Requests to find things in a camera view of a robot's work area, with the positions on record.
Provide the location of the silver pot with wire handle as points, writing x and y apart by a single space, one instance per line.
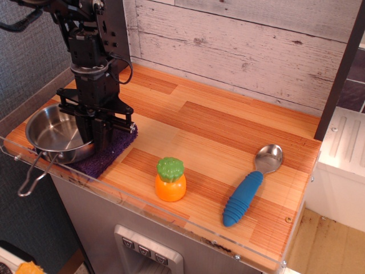
56 139

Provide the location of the spoon with blue handle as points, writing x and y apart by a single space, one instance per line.
268 159

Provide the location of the silver dispenser panel with buttons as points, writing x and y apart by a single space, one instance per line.
139 254

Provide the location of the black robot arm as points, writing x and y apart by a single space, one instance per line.
96 37

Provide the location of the clear acrylic table guard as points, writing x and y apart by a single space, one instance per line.
216 134

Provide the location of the yellow object bottom left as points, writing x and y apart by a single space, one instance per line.
29 268

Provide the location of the dark right shelf post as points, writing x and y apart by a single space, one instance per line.
342 73

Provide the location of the dark left shelf post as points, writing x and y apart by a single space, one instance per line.
113 28

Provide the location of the white toy sink unit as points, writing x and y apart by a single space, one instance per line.
336 188

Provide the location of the grey toy fridge cabinet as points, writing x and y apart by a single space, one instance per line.
95 208

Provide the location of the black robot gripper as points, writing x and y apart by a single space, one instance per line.
97 108

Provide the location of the purple knitted cloth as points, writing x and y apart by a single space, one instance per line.
97 163

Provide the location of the dark shelf post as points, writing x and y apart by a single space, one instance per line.
113 28
342 73

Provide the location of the orange toy carrot green top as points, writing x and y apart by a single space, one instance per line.
170 182

